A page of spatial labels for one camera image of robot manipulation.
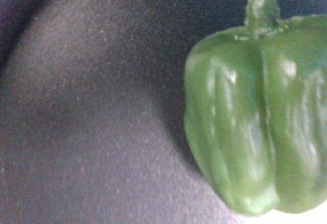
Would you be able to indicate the green toy bell pepper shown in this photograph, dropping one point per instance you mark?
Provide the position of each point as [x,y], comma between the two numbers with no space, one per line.
[255,116]

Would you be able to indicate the black frying pan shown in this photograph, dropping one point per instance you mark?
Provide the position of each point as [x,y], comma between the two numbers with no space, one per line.
[92,111]

